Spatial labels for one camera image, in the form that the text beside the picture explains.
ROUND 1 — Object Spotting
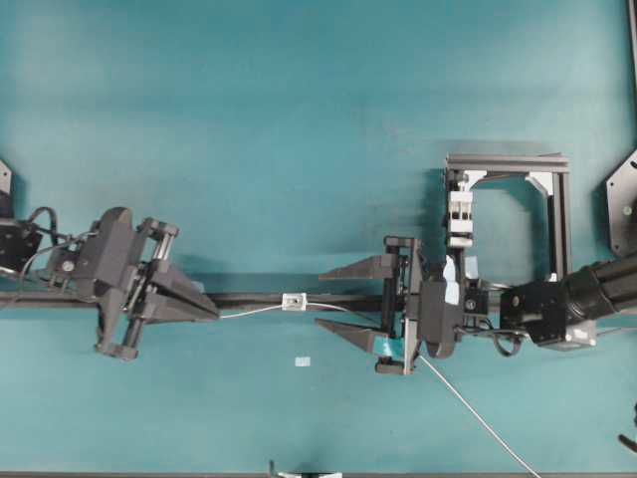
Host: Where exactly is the white wire clamp block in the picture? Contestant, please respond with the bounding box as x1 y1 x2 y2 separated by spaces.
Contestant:
447 191 474 248

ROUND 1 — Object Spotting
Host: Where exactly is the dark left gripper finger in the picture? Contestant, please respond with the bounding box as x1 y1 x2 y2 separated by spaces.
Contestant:
149 259 220 319
128 293 219 325

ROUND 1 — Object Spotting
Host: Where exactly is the metal fitting on rail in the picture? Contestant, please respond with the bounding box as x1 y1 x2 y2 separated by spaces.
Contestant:
281 293 308 312

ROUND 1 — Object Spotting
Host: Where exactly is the black aluminium frame stand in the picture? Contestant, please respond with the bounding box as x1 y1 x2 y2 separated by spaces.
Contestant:
445 153 572 282

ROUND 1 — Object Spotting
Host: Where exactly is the black clip right edge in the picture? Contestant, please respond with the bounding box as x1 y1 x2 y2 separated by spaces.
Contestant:
617 402 637 449

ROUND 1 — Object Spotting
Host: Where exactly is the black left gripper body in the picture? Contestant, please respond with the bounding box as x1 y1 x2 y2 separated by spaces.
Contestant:
46 217 179 360

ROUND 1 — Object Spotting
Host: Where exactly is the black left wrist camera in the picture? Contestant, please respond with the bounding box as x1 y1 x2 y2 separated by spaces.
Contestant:
74 207 135 301

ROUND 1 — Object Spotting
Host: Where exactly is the black rail at bottom edge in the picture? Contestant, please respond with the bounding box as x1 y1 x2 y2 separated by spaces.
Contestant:
1 471 636 478

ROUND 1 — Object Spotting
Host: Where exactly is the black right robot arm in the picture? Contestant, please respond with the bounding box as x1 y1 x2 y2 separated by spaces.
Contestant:
318 236 636 375

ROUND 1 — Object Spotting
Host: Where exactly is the long black aluminium rail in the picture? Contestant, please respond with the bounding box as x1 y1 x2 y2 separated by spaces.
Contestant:
1 291 382 313

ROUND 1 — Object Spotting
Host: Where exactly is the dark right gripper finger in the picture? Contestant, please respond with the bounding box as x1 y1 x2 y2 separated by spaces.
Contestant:
315 318 389 354
318 254 393 280

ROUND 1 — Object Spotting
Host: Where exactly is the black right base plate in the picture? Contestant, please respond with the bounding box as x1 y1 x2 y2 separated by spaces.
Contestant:
606 151 636 257

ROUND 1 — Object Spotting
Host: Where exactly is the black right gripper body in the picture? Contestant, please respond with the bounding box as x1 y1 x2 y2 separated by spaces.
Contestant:
374 236 490 374

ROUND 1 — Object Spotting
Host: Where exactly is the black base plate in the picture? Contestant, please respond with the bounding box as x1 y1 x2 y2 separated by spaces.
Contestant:
606 151 636 257
0 160 13 202

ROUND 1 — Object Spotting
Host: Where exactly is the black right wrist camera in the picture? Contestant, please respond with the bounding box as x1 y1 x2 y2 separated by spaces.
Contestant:
419 255 464 359

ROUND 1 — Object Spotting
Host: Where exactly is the white bracket at bottom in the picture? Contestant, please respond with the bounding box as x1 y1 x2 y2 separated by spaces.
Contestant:
273 472 343 478

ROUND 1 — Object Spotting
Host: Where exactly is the thin grey wire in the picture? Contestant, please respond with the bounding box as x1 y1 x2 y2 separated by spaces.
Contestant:
218 301 538 478

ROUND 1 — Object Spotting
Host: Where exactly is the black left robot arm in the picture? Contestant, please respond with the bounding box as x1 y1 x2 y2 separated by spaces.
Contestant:
1 208 220 360

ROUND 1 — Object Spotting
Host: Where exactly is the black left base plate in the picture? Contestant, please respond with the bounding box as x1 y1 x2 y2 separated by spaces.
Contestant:
0 160 13 202

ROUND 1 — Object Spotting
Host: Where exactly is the black vertical post top right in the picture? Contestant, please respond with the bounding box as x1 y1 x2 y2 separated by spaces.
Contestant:
624 0 637 150

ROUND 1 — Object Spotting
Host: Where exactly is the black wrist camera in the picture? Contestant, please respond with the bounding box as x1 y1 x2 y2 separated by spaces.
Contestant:
74 207 135 301
419 255 464 359

